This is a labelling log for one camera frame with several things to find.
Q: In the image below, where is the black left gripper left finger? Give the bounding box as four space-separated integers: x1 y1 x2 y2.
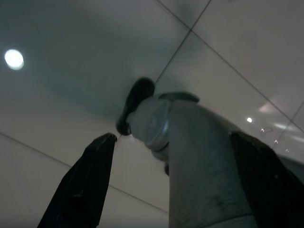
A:
37 132 117 228

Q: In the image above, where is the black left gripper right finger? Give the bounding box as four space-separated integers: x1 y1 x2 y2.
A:
229 131 304 228

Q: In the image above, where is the grey robot leg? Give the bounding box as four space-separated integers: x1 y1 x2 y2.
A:
127 91 263 228

